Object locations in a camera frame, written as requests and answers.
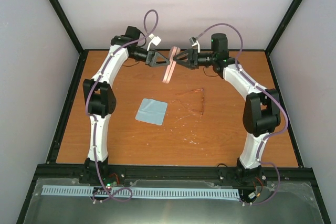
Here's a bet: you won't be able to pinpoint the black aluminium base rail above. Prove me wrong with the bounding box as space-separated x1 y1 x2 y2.
35 163 316 189

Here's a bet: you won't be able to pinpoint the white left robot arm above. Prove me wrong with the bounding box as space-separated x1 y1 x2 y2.
82 26 170 184

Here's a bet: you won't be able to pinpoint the black frame post right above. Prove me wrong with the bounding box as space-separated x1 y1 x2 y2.
265 0 303 56

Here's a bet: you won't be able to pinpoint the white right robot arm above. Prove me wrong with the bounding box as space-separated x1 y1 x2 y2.
173 33 281 185

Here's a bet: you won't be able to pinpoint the clear acrylic cover sheet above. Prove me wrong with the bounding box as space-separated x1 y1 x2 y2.
23 179 324 223

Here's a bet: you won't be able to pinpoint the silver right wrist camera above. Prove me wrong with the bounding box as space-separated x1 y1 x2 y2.
189 37 201 53

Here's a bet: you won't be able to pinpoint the black frame post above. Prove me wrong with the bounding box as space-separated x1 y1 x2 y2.
265 0 303 56
49 0 84 54

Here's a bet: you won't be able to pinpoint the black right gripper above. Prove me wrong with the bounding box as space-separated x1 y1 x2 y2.
173 49 216 70

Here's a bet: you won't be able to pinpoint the light blue cleaning cloth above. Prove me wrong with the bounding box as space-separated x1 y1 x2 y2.
135 99 167 126

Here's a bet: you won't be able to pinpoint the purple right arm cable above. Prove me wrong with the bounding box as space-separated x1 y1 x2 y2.
195 23 289 206

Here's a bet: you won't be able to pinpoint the pink glasses case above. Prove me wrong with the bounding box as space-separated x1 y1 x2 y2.
162 46 181 84

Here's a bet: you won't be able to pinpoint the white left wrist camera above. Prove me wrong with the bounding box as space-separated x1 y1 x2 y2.
147 34 162 51

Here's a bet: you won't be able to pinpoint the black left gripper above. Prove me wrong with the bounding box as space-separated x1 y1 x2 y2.
128 46 169 67

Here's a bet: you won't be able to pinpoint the light blue cable duct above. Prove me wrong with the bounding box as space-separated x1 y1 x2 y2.
41 185 239 200

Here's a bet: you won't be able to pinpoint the thin brown frame glasses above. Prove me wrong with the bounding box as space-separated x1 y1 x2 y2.
173 88 205 116

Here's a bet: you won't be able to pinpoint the black frame post left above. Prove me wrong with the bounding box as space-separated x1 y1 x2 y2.
49 0 84 54

